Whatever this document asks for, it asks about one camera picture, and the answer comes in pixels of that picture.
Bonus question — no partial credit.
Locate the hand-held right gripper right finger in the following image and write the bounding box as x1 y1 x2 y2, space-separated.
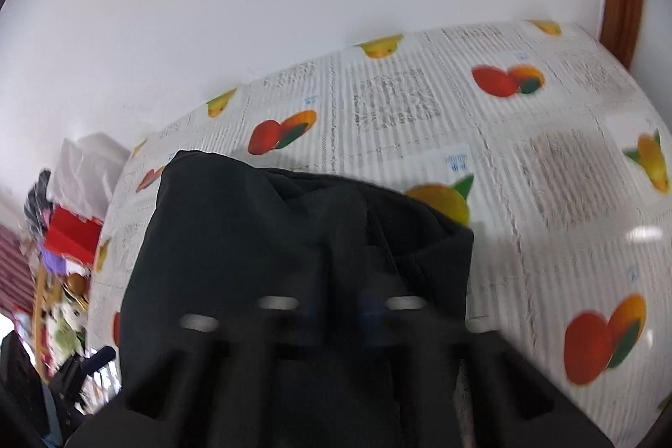
361 295 615 448

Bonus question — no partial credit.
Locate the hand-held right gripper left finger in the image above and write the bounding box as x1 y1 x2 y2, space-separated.
68 296 322 448

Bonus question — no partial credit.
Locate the black t-shirt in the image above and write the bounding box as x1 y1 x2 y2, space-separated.
120 150 475 448

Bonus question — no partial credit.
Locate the brown gourd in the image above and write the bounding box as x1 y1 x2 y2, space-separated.
66 272 90 298

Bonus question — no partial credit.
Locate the wooden side table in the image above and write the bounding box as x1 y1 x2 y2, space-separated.
31 264 90 375

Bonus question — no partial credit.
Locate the red paper bag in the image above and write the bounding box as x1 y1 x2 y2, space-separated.
43 207 103 265

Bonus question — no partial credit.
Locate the fruit print tablecloth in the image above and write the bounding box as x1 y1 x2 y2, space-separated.
87 20 672 448

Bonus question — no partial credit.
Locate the white shopping bag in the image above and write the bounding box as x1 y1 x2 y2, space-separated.
47 132 132 223

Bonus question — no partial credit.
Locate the maroon striped cloth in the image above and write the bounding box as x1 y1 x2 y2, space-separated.
0 222 37 317

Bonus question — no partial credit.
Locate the grey plaid cloth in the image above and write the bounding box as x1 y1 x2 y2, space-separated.
24 169 53 233

